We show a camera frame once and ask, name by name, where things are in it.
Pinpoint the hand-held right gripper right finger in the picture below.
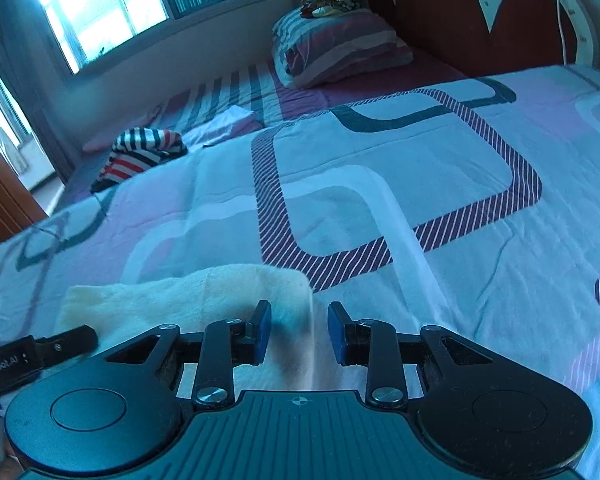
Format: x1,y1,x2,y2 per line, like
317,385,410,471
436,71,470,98
327,301,501,409

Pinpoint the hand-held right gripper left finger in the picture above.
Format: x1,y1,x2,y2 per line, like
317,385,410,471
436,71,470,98
102,300,273,409

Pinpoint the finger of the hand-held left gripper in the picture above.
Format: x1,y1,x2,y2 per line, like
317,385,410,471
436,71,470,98
35,325,99,370

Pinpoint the cream knit sweater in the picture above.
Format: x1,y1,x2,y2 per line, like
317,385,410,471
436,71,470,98
60,264,313,392

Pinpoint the brown wooden door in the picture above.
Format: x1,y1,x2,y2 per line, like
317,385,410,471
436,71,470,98
0,135,48,253

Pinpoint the patterned pink white blanket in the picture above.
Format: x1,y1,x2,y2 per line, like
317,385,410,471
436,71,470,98
0,62,600,480

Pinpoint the black white red striped garment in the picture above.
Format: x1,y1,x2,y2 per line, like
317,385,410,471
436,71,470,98
90,128,189,193

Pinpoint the white folded cloth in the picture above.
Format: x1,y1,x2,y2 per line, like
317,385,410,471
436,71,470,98
182,105,261,148

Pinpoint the narrow window beside door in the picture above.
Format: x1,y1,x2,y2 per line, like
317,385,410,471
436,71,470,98
0,42,31,176

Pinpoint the striped bed sheet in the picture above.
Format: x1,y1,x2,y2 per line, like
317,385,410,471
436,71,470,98
62,50,468,201

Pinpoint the dark curtain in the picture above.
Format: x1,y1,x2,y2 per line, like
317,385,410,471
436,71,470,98
0,0,78,186

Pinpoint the striped folded quilt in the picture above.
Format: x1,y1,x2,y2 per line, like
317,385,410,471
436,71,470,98
271,7,413,92

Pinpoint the colourful patterned cloth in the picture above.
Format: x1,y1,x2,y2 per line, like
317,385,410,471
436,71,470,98
300,0,363,20

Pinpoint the brown white headboard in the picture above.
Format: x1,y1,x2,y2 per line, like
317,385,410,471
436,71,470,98
364,0,600,78

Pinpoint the large bright window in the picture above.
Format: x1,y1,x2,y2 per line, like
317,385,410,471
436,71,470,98
25,0,171,76

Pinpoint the white cable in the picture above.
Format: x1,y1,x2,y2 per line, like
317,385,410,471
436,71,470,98
549,0,570,66

